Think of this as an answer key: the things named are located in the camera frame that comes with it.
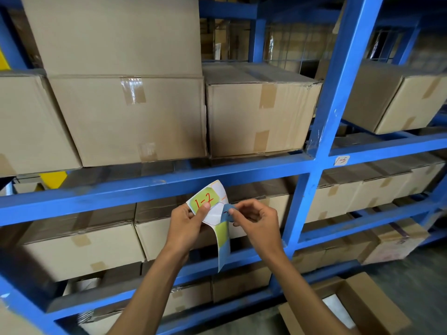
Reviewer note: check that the person's left hand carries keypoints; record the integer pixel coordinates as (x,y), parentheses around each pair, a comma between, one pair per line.
(183,230)

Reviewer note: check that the person's right hand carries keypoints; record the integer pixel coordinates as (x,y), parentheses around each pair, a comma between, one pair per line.
(260,230)

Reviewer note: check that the sheet of colourful labels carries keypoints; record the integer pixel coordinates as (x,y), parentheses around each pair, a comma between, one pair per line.
(221,237)

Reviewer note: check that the green label sticker 1-2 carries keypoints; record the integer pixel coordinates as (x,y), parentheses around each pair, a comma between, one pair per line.
(204,197)

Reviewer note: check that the tan label sticker 1-5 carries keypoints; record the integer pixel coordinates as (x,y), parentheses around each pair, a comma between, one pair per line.
(341,160)

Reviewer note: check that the blue metal shelf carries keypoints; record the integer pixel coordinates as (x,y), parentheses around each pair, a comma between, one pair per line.
(335,83)

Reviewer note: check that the person's left forearm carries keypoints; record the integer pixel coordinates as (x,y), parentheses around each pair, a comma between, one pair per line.
(150,296)

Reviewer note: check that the person's right forearm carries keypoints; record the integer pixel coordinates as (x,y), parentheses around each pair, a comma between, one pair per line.
(307,300)

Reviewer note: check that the pack of white packets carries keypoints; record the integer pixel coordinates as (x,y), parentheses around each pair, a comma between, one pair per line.
(338,310)

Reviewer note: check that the small open cardboard box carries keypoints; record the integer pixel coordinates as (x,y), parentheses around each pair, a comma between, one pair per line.
(370,303)

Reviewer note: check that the purple taped printed cardboard box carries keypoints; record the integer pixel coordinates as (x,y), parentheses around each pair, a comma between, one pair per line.
(394,244)

